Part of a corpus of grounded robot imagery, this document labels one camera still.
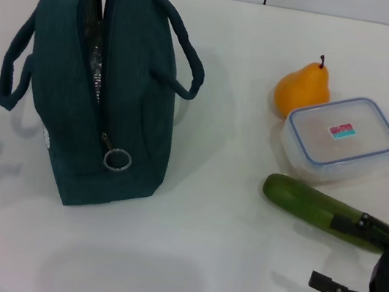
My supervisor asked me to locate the green cucumber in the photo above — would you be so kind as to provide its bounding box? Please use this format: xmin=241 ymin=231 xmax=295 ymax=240
xmin=255 ymin=171 xmax=389 ymax=255

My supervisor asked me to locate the clear blue-rimmed plastic food container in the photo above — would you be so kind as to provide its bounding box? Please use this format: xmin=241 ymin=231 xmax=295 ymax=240
xmin=273 ymin=86 xmax=389 ymax=196

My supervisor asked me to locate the dark teal insulated lunch bag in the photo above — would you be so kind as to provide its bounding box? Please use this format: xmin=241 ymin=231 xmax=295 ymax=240
xmin=0 ymin=0 xmax=218 ymax=225

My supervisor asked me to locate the orange pear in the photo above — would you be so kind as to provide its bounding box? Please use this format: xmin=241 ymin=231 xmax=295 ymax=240
xmin=270 ymin=48 xmax=338 ymax=126

